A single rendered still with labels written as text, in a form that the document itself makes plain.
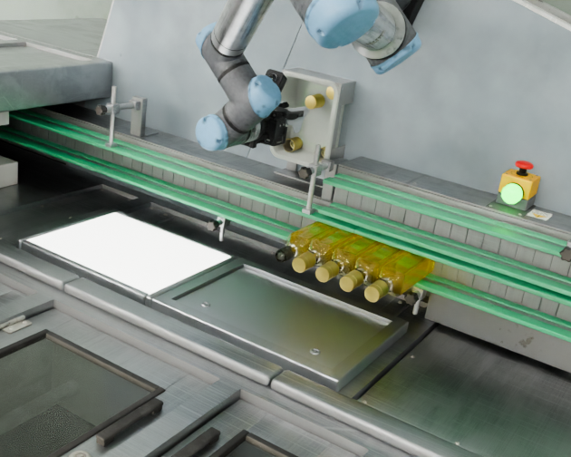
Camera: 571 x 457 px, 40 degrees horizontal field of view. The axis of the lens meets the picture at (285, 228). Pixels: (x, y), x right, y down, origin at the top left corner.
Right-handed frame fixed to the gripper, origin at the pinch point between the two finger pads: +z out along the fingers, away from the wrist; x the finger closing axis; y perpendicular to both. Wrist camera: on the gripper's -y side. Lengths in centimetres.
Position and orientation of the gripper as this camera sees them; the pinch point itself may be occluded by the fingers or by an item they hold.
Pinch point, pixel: (295, 105)
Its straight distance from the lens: 191.8
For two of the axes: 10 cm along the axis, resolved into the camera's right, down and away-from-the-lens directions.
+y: -1.5, 9.2, 3.7
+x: 8.4, 3.2, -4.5
